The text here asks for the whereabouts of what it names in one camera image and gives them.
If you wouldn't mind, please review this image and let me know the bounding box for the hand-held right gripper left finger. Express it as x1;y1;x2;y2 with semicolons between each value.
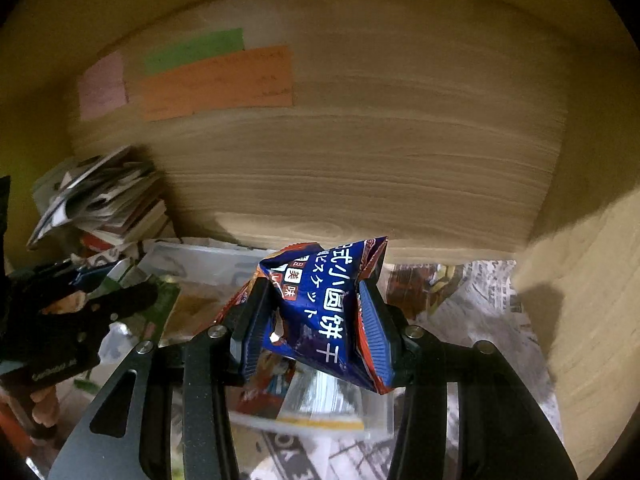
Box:
47;277;275;480

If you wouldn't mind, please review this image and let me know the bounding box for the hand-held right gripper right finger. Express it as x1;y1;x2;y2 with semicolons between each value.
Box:
358;282;577;480

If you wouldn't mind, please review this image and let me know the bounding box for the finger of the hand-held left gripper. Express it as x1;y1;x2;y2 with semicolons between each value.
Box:
82;282;162;322
47;258;123;287

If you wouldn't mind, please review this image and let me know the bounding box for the green snack packet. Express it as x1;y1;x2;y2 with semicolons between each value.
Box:
102;265;182;346

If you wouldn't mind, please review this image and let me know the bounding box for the blue biscuit snack packet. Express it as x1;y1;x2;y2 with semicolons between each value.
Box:
215;236;401;396

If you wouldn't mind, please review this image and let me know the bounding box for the clear plastic storage box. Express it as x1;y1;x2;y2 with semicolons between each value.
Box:
135;238;281;341

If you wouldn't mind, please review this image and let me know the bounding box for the person's left hand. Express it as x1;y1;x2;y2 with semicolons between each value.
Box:
29;384;65;429

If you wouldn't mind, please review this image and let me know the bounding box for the stack of books and magazines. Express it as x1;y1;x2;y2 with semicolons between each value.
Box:
26;145;176;256

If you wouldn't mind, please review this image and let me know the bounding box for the wooden desk shelf unit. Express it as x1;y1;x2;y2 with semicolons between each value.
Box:
0;0;640;480

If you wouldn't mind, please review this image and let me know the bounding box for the pink sticky note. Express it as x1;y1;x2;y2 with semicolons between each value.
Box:
78;51;129;121

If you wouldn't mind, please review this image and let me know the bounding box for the orange sticky note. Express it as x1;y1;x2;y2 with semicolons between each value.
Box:
125;45;294;122

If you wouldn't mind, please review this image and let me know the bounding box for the green sticky note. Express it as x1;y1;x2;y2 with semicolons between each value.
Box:
144;28;246;75

